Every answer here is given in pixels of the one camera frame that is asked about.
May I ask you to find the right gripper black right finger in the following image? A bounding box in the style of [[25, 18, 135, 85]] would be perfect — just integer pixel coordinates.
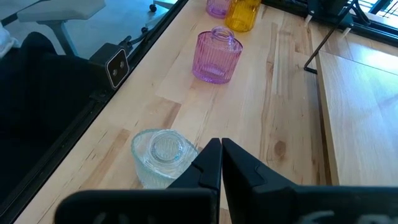
[[221, 138, 398, 224]]

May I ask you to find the pink ribbed oval glass vase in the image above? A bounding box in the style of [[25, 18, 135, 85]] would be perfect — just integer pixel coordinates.
[[192, 26, 244, 85]]

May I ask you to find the black table-level camera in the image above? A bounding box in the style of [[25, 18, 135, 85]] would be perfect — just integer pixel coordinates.
[[89, 42, 130, 90]]

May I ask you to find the yellow ribbed glass vase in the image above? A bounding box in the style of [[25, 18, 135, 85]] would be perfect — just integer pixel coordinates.
[[224, 0, 262, 33]]

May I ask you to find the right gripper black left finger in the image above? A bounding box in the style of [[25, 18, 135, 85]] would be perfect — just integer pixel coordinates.
[[54, 138, 222, 224]]

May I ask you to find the black camera cable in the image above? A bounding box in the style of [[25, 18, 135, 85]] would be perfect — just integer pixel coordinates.
[[123, 26, 153, 50]]

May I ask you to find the clear ribbed oval glass vase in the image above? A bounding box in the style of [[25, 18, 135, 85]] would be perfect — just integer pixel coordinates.
[[130, 128, 200, 190]]

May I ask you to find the pink ribbed round glass vase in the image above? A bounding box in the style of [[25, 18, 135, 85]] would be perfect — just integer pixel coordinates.
[[205, 0, 233, 19]]

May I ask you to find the black office chair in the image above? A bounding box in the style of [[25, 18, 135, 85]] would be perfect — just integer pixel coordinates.
[[0, 30, 103, 206]]

